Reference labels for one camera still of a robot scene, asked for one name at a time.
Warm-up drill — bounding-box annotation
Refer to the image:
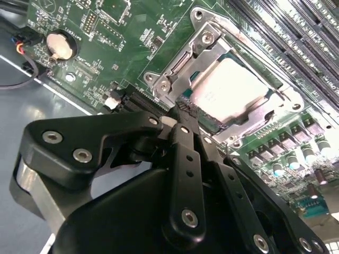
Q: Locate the metal CPU socket cover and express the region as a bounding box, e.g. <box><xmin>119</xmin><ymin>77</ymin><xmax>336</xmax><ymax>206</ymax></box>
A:
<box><xmin>158</xmin><ymin>22</ymin><xmax>295</xmax><ymax>138</ymax></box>

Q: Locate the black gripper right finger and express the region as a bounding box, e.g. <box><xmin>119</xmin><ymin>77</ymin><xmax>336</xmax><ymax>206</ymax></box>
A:
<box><xmin>182</xmin><ymin>104</ymin><xmax>332</xmax><ymax>254</ymax></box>

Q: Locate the silver CPU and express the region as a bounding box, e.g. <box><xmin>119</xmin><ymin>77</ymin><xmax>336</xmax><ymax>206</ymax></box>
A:
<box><xmin>181</xmin><ymin>50</ymin><xmax>283</xmax><ymax>133</ymax></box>

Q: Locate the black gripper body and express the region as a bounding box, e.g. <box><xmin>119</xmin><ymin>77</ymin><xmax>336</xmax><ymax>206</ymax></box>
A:
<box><xmin>46</xmin><ymin>168</ymin><xmax>247</xmax><ymax>254</ymax></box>

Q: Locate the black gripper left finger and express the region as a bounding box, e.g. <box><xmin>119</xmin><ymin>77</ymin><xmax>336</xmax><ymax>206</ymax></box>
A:
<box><xmin>10</xmin><ymin>106</ymin><xmax>207</xmax><ymax>247</ymax></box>

